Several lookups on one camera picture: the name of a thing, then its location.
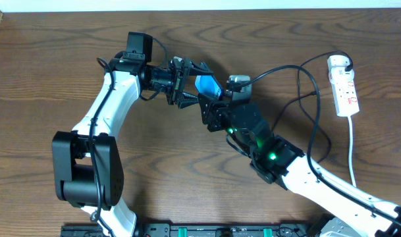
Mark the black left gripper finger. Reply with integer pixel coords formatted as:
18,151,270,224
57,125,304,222
178,92,199,109
186,58,214,76

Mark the blue screen Galaxy smartphone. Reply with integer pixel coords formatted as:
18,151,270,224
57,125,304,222
195,75,223,99

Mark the black USB charging cable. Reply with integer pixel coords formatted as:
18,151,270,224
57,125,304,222
271,50,354,165

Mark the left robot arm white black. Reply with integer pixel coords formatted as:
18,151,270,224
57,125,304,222
52,32,223,236

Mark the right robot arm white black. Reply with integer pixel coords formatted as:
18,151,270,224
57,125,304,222
198,93,401,236

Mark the white USB charger adapter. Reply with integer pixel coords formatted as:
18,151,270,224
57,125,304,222
327,55,355,84

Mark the white power strip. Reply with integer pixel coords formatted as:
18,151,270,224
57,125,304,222
329,66,360,117

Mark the black right camera cable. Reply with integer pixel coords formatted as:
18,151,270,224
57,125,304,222
225,65,401,231

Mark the black camera cable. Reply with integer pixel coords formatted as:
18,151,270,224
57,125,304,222
225,65,401,231
88,36,170,237

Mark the white power strip cord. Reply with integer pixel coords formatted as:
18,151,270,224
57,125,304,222
346,115,358,188

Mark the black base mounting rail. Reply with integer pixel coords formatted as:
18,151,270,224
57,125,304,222
59,223,309,237

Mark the black left camera cable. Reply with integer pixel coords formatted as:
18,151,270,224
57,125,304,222
88,36,170,237

